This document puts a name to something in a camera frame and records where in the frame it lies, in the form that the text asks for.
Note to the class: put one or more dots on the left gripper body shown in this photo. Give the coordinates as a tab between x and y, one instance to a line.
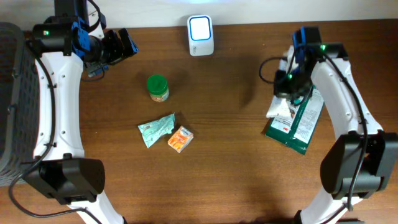
115	48

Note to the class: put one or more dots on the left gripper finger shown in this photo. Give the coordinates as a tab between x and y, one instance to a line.
130	47
115	45

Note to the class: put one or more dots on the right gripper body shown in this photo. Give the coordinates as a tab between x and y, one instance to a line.
296	81

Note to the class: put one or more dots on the white Pantene tube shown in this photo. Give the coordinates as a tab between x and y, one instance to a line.
280	107

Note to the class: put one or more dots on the green lid jar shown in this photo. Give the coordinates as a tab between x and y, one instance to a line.
158	88

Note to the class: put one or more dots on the green 3M glove packet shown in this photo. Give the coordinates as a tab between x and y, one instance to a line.
296	131

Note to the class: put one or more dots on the teal foil sachet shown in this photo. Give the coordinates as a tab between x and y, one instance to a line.
154	130

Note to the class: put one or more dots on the orange tissue pack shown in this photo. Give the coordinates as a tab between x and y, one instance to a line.
180	139

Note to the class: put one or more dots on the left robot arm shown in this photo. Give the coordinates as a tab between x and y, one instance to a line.
66	45

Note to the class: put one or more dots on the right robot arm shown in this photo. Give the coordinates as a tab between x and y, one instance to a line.
361	161

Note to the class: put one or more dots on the white barcode scanner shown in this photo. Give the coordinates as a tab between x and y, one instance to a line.
200	35

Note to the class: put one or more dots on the grey plastic mesh basket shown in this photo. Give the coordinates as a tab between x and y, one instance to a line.
19	103

